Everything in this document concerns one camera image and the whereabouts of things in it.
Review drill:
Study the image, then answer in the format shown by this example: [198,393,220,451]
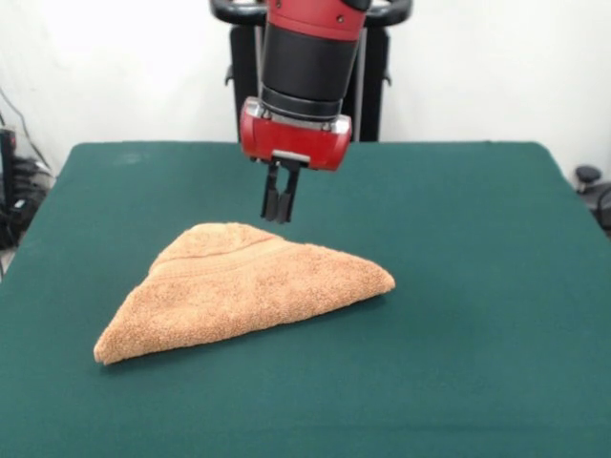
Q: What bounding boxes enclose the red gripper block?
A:
[240,97,353,225]

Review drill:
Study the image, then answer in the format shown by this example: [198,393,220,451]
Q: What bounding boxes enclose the tan terry towel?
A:
[93,220,396,367]

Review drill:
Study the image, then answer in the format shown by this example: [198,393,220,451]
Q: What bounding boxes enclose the dark green table cloth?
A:
[0,140,611,458]

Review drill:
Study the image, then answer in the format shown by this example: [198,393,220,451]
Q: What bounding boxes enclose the black box device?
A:
[0,127,20,211]

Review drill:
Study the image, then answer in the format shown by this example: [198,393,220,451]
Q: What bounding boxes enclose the black chair base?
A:
[574,164,611,239]

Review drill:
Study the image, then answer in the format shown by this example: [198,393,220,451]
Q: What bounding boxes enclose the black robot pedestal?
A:
[209,0,411,143]

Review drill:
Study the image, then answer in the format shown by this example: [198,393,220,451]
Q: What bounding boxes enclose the black cable bundle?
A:
[0,156,53,249]

